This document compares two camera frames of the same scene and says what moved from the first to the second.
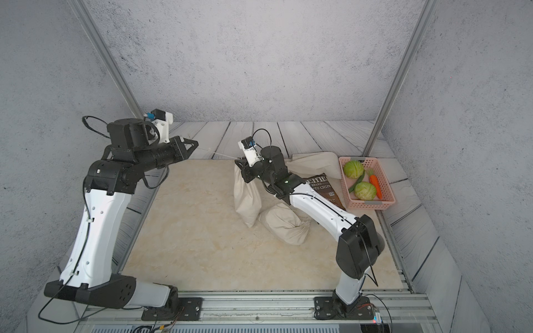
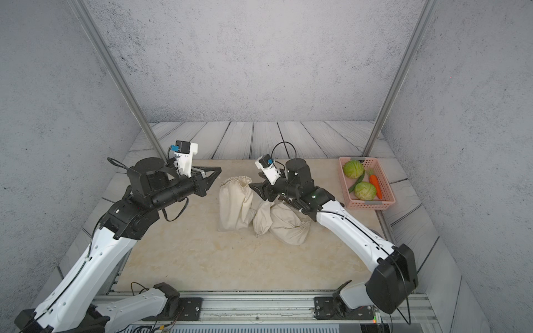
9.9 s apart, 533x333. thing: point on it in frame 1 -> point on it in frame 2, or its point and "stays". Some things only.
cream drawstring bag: [309, 164] -> [237, 205]
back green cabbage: [353, 169] stays
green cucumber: [359, 179] stays
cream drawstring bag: [286, 223] stays
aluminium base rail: [255, 305] stays
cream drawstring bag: [247, 198] -> [263, 218]
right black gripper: [249, 171] -> [266, 189]
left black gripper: [178, 153] -> [198, 181]
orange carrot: [373, 180] stays
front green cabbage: [365, 191] stays
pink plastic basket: [388, 198] stays
